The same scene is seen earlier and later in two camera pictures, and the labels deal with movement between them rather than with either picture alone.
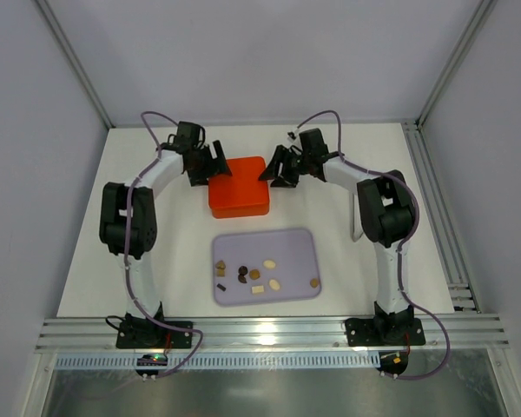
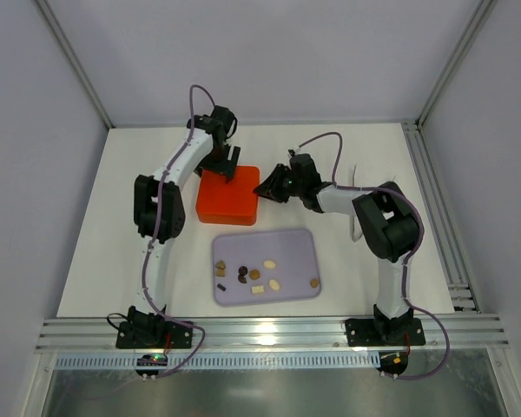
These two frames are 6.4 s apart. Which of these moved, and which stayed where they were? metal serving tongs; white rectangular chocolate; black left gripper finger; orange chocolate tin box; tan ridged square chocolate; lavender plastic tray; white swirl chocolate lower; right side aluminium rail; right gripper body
Moved: orange chocolate tin box; black left gripper finger; right gripper body
Stayed: lavender plastic tray; tan ridged square chocolate; white rectangular chocolate; white swirl chocolate lower; metal serving tongs; right side aluminium rail
